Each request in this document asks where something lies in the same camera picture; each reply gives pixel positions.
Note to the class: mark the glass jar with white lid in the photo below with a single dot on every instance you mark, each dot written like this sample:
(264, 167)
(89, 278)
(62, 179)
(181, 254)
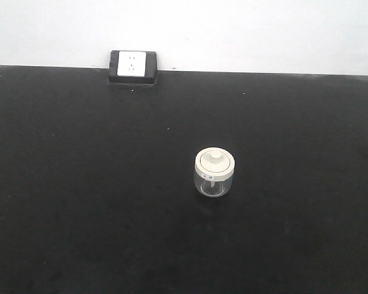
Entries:
(213, 172)

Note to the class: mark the black white power socket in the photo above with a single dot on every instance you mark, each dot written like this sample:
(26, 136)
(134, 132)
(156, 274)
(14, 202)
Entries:
(133, 67)

